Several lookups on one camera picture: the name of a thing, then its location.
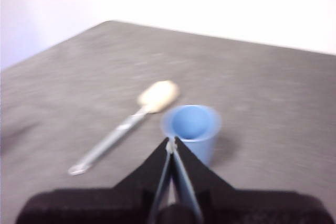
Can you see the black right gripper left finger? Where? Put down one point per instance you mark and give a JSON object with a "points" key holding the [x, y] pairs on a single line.
{"points": [[149, 171]]}

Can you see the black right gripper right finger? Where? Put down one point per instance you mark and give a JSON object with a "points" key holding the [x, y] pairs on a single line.
{"points": [[195, 171]]}

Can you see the blue ribbed plastic cup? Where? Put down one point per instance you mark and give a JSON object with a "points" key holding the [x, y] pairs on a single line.
{"points": [[191, 121]]}

